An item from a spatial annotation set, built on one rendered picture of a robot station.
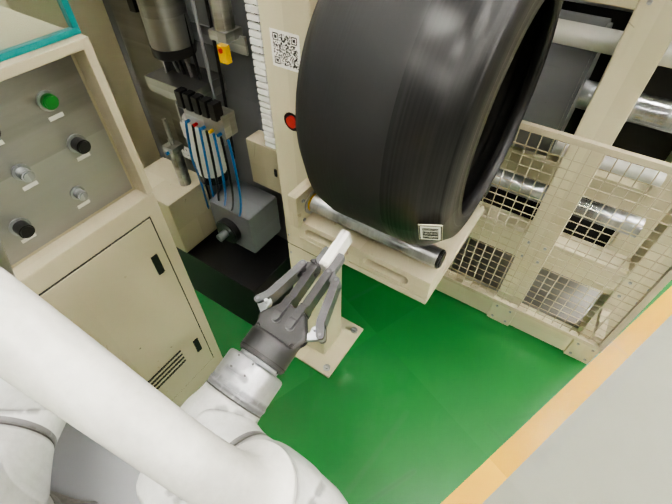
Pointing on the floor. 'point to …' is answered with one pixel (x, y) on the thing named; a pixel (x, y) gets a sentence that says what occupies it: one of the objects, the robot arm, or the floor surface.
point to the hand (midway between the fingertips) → (336, 251)
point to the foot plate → (325, 364)
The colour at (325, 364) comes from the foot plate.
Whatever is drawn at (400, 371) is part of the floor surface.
